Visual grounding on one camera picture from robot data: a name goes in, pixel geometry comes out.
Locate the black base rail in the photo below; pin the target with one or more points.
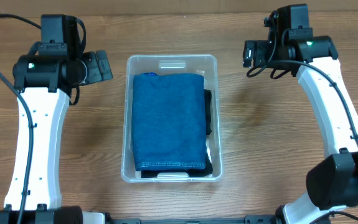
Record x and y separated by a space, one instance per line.
191 220

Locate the blue glitter cloth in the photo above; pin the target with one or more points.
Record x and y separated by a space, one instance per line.
150 74

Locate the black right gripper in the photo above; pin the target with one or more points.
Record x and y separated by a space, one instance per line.
248 53

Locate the blue denim cloth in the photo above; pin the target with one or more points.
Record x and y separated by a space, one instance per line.
168 125

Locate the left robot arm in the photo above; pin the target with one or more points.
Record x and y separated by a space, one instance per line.
47 82

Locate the clear plastic storage bin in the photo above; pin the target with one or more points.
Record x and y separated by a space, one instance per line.
201 64

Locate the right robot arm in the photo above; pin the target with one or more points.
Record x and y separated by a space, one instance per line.
291 47

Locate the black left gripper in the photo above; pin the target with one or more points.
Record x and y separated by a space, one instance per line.
96 74

